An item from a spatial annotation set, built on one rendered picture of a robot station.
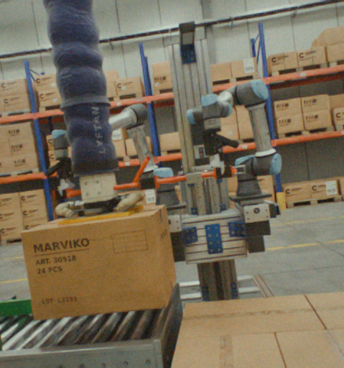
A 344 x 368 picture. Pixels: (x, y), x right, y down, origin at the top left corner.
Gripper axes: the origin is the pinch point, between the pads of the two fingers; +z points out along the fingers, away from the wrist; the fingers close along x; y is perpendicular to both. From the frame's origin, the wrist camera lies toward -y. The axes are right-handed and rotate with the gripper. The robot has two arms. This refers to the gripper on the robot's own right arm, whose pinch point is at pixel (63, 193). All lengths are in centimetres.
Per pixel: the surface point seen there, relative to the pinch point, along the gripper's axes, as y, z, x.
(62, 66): 24, -58, -35
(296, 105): 264, -109, 713
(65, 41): 28, -68, -36
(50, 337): 0, 66, -36
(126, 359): 44, 65, -61
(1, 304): -43, 58, -6
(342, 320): 130, 64, -39
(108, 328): 27, 65, -31
